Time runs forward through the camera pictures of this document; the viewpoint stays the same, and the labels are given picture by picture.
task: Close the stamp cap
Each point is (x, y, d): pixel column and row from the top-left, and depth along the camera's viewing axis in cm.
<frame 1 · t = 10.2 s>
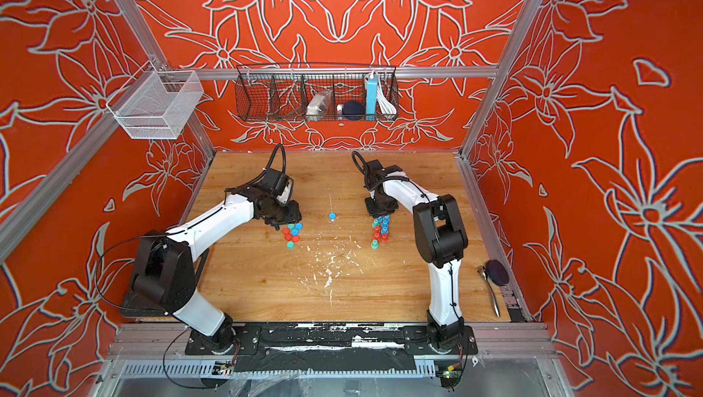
left hand: (296, 215, 89), fingers open
right hand: (373, 212, 95), fingers open
blue stamp cap: (332, 215, 101), on the table
cluster of coloured stamp caps: (292, 234, 97), on the table
cluster of coloured stamps: (381, 229, 95), point 3 cm above the table
metal spoon: (481, 270, 85), point 3 cm above the table
dark blue round pad: (497, 272, 86), point 2 cm above the table

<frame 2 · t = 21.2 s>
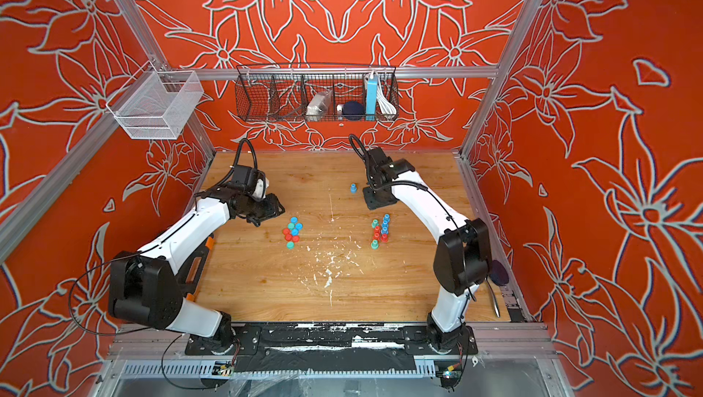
left hand: (280, 208, 86), fingers open
right hand: (370, 200, 86), fingers open
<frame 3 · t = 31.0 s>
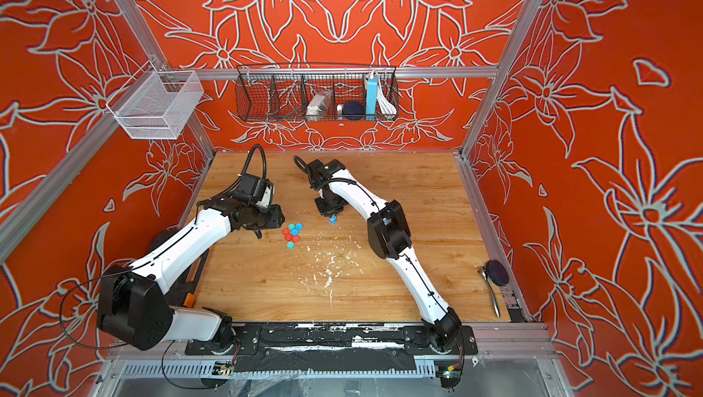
left hand: (280, 216, 85), fingers open
right hand: (324, 214, 95), fingers closed
blue stamp body: (333, 219, 97), point 3 cm above the table
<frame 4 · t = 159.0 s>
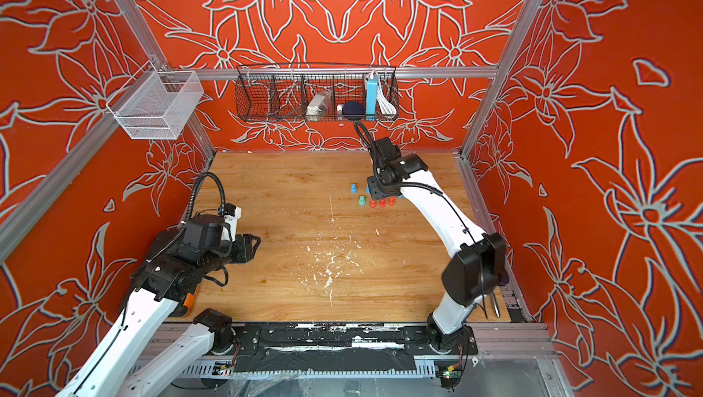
left hand: (252, 237, 74), fingers open
right hand: (374, 187, 82), fingers open
red stamp body: (373, 204, 103), point 2 cm above the table
red stamp body 2: (383, 203, 103), point 2 cm above the table
